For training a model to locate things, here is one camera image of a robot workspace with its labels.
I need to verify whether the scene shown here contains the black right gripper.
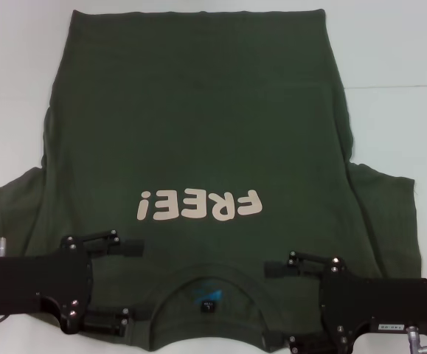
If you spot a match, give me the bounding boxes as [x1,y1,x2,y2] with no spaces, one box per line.
[263,250,427,354]

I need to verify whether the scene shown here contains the dark green printed t-shirt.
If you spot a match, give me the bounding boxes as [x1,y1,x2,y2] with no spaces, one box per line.
[0,7,423,354]

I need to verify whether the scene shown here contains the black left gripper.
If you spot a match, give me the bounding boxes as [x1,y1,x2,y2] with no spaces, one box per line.
[0,229,159,336]

